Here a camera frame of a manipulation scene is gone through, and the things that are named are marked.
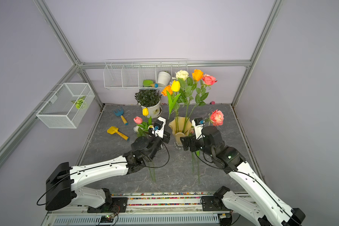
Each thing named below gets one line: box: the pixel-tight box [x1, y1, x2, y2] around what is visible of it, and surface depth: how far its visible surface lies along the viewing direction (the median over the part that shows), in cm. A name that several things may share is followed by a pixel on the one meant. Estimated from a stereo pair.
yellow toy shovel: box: [106, 126, 130, 141], surface depth 104 cm
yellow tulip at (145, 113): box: [142, 107, 153, 126], surface depth 78 cm
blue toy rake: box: [113, 106, 129, 126], surface depth 117 cm
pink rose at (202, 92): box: [185, 73, 218, 125], surface depth 76 cm
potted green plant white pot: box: [134, 88, 163, 119], surface depth 104 cm
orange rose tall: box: [183, 69, 204, 125], surface depth 75 cm
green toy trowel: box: [142, 79, 159, 89], surface depth 101 cm
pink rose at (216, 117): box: [204, 109, 225, 127], surface depth 65 cm
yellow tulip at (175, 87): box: [166, 80, 182, 120], surface depth 60 cm
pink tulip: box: [133, 116, 143, 125], surface depth 73 cm
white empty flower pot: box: [157, 71, 171, 88], surface depth 95 cm
